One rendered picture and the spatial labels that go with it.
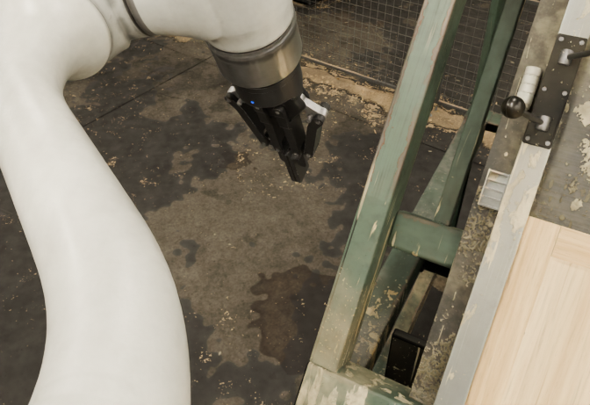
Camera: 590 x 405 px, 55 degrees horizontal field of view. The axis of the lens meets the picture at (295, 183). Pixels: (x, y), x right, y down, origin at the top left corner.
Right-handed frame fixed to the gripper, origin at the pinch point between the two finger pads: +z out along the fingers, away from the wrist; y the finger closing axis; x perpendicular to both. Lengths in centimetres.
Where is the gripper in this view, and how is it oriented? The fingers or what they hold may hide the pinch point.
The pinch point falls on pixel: (296, 160)
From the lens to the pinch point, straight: 75.8
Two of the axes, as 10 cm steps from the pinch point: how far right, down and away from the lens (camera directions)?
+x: -3.9, 8.3, -3.9
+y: -9.0, -2.7, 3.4
